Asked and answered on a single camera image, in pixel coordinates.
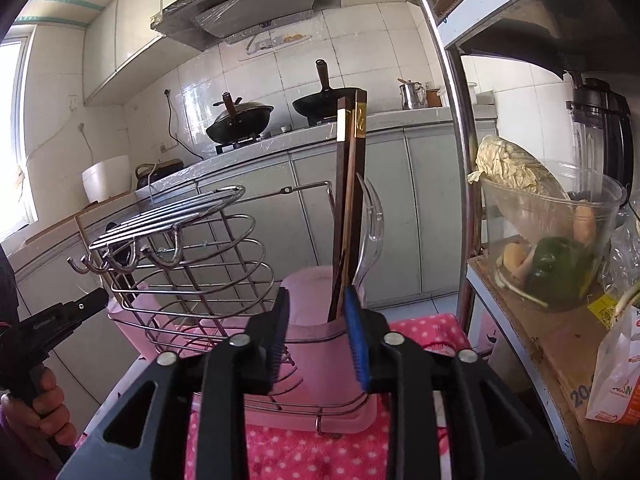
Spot napa cabbage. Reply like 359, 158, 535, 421
467, 135, 572, 202

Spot person's left forearm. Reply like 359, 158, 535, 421
0, 420, 57, 480

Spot gas stove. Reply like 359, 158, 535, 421
214, 120, 341, 156

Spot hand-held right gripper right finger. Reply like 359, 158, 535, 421
342, 285, 581, 480

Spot orange and white packet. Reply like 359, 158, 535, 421
585, 305, 640, 427

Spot pink polka dot blanket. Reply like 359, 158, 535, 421
75, 311, 472, 480

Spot metal wire dish rack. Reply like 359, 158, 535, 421
66, 180, 382, 437

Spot clear plastic spoon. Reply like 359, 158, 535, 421
350, 172, 386, 307

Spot stainless steel kettle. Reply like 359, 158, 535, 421
398, 79, 429, 111

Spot brown countertop appliance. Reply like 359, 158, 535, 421
135, 159, 184, 192

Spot grey lower kitchen cabinets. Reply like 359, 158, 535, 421
0, 120, 498, 411

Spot window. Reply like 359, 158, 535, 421
0, 35, 40, 242

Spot black wok with wooden handle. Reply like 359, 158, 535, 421
292, 59, 362, 124

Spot black blender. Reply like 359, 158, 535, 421
565, 72, 637, 201

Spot white plastic bucket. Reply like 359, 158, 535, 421
81, 156, 135, 207

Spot black power cord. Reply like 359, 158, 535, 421
161, 88, 205, 162

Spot dark chopstick with gold band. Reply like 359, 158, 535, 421
336, 88, 369, 306

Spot steel range hood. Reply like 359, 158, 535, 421
150, 0, 342, 52

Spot clear plastic bowl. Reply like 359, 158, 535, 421
480, 159, 627, 314

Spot black wok with glass lid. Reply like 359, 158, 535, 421
205, 92, 276, 146

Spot metal storage shelf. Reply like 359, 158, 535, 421
400, 0, 640, 480

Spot glass wall shelf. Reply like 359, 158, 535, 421
237, 29, 314, 63

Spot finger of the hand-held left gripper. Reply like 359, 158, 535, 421
60, 286, 109, 323

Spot white upper kitchen cabinets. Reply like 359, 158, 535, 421
82, 0, 241, 107

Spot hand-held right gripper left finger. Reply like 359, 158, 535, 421
57, 287, 292, 480

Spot pink plastic drip tray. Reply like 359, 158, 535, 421
106, 280, 379, 436

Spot pink plastic utensil cup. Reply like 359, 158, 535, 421
279, 266, 392, 413

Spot dark wooden chopstick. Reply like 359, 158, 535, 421
327, 99, 352, 322

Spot person's left hand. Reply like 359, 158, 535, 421
0, 364, 77, 462

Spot potato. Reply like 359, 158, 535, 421
501, 241, 537, 277

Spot carrot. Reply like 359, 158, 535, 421
572, 200, 599, 247

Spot clear plastic bag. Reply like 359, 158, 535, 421
599, 199, 640, 307

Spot green bell pepper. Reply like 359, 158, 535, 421
524, 236, 597, 307

